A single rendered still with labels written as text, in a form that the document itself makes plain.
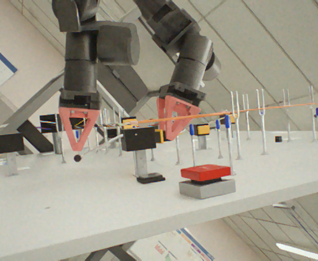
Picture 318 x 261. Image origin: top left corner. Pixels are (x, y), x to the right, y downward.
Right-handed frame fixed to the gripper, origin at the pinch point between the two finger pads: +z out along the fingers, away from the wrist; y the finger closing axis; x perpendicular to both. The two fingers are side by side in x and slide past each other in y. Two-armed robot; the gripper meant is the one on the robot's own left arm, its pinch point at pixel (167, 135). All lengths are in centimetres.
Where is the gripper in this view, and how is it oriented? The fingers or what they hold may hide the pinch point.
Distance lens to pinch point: 71.5
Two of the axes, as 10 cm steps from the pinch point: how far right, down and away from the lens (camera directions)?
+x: -9.0, -3.2, -2.9
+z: -3.2, 9.5, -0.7
